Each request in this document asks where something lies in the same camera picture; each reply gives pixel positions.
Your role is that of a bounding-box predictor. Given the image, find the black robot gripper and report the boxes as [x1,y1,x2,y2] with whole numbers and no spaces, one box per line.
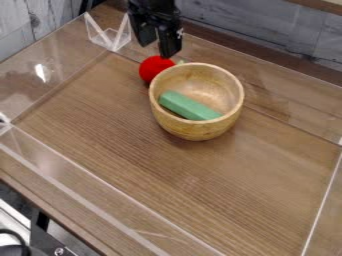
[127,0,184,59]

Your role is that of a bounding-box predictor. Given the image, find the red fruit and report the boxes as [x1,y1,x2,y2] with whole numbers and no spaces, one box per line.
[140,56,176,83]

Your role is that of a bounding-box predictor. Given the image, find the wooden bowl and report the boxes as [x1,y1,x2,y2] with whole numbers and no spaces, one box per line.
[149,62,246,141]

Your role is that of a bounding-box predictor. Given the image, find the green rectangular block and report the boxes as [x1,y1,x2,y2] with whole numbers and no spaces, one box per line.
[158,91,222,121]

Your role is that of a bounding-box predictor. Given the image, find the clear acrylic corner bracket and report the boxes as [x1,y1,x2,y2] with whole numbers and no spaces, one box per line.
[85,12,133,52]

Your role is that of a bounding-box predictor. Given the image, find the clear acrylic tray wall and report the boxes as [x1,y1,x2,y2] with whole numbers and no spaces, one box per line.
[0,16,342,256]

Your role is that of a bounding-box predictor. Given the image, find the black metal table frame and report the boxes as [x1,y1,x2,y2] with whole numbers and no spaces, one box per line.
[30,208,87,256]

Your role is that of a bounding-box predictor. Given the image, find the black cable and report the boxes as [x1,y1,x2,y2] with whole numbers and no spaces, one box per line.
[0,228,31,256]

